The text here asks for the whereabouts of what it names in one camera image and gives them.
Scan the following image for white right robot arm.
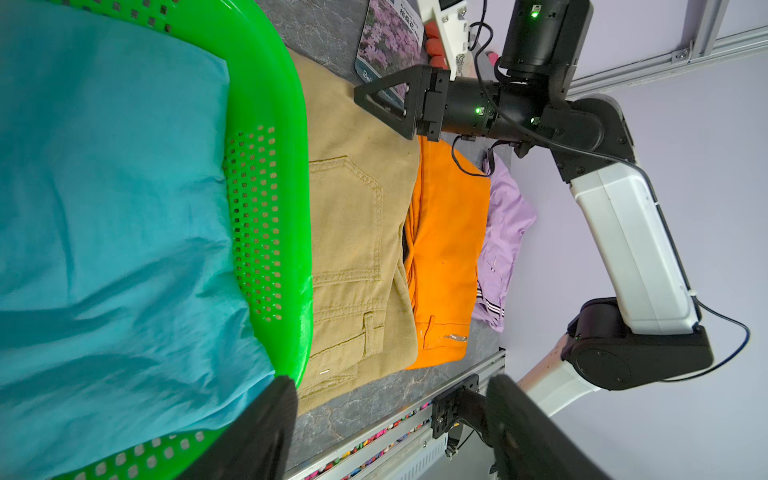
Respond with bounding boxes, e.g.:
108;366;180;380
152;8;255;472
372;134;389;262
354;1;714;415

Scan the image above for green plastic basket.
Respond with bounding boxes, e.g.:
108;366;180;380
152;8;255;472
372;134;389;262
72;1;313;479

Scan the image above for teal pants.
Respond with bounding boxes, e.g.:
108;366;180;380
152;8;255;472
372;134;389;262
1;1;273;479

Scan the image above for aluminium corner frame post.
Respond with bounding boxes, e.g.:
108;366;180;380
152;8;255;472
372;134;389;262
569;1;767;99

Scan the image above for flower seed packet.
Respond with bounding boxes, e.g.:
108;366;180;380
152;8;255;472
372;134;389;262
354;0;424;83

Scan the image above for orange pants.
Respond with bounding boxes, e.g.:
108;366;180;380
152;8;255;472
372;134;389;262
404;136;491;370

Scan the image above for aluminium front rail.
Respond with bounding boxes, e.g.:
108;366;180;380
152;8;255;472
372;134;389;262
285;349;506;479

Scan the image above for purple folded garment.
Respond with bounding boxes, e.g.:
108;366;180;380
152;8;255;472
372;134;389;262
472;153;537;333

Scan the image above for red and white work glove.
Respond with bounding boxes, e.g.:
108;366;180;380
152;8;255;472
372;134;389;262
424;21;449;70

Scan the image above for khaki pants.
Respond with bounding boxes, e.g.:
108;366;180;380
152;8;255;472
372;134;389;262
291;52;420;414

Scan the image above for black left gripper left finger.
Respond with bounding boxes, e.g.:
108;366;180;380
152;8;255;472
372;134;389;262
178;376;298;480

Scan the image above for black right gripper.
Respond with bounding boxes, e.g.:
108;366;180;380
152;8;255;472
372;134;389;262
353;65;564;142

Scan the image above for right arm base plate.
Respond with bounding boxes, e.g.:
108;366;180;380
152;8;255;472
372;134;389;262
431;374;488;440

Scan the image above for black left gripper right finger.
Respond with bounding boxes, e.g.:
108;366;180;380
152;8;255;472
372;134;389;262
484;375;608;479

